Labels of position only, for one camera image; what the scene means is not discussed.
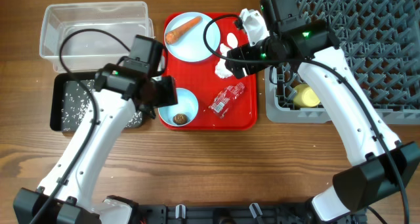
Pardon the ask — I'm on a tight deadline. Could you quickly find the yellow plastic cup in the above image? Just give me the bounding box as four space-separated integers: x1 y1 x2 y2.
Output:
293 84 320 108

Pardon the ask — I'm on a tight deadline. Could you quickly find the white rice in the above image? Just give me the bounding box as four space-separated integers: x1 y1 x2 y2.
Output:
61 79 143 131

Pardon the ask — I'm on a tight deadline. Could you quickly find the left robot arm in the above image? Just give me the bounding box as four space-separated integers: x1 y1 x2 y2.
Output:
13 35 177 223

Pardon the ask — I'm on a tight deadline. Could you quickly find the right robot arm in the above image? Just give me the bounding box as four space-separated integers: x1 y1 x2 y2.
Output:
226 0 419 223

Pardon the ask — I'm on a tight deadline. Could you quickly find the grey dishwasher rack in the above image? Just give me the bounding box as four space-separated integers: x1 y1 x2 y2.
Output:
261 0 420 125

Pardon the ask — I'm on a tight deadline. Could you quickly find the white plastic spoon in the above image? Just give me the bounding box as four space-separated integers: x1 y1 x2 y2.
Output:
226 33 238 49

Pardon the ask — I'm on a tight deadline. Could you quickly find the brown food ball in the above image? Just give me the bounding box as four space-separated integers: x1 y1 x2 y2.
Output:
173 114 189 125

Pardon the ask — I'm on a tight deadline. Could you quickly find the crumpled white napkin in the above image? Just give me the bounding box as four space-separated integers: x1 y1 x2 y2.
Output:
215 43 233 79

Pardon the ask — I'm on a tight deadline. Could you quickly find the light blue plate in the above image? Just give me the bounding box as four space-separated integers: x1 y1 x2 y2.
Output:
165 12 212 62

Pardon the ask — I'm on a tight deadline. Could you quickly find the orange carrot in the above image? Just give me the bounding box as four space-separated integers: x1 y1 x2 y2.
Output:
165 16 202 45

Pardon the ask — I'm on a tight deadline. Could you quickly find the red serving tray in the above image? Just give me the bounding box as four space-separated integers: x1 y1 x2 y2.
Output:
160 12 258 131

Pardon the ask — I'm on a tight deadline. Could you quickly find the red snack wrapper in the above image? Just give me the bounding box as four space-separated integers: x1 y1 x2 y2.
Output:
209 83 245 118

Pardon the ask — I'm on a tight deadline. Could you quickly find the clear plastic bin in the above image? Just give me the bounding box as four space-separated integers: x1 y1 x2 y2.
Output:
39 1 154 73

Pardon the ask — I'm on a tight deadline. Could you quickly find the black tray bin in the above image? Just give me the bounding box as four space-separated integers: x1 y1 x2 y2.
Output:
49 72 144 133

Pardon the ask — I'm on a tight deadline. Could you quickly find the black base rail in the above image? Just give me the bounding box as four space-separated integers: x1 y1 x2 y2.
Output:
131 202 368 224

